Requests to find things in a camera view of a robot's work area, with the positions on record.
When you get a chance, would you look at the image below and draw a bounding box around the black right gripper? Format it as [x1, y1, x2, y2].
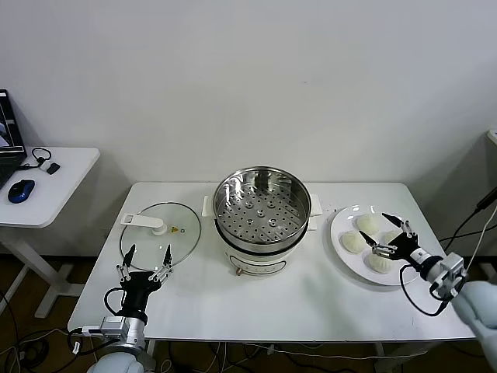
[359, 212, 422, 263]

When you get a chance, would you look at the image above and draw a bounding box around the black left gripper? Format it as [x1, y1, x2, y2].
[115, 243, 175, 318]

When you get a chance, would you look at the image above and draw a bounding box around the stainless steel steamer basket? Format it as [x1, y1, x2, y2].
[212, 166, 313, 249]

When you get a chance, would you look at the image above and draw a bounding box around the glass pot lid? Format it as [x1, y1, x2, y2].
[119, 200, 202, 272]

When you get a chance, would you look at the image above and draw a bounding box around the white round plate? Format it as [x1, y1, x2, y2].
[329, 204, 427, 288]

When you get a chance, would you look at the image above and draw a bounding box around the white electric cooking pot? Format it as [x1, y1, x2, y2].
[201, 193, 323, 277]

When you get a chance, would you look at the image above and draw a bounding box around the white side table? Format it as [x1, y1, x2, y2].
[0, 146, 101, 319]

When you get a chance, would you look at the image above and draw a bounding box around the blue computer mouse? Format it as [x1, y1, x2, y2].
[7, 179, 36, 204]

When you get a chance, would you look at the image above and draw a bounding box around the black laptop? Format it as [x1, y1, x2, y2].
[0, 89, 28, 190]

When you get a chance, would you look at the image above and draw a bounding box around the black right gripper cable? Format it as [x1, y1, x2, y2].
[398, 263, 447, 316]

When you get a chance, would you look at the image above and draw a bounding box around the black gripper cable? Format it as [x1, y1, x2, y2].
[398, 263, 447, 316]
[103, 287, 127, 318]

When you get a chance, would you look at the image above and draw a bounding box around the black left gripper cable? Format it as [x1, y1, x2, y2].
[103, 287, 127, 318]

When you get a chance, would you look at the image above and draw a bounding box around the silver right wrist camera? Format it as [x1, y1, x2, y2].
[429, 252, 469, 300]

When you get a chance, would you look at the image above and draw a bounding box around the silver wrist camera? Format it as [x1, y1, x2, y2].
[79, 315, 129, 339]
[429, 252, 469, 300]

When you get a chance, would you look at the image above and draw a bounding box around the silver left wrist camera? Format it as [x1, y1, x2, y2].
[79, 315, 129, 339]

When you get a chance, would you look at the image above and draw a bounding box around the white hanging cable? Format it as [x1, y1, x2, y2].
[464, 221, 488, 273]

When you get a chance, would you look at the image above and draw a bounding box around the black hanging cable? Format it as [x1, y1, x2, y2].
[438, 192, 497, 249]

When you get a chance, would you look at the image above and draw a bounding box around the black looped cord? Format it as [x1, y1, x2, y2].
[19, 146, 54, 171]

